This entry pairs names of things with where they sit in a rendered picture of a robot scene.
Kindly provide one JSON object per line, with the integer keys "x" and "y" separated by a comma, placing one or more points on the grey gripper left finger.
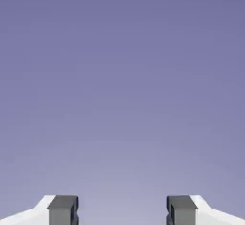
{"x": 61, "y": 211}

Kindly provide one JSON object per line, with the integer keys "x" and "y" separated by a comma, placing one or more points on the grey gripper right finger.
{"x": 182, "y": 211}

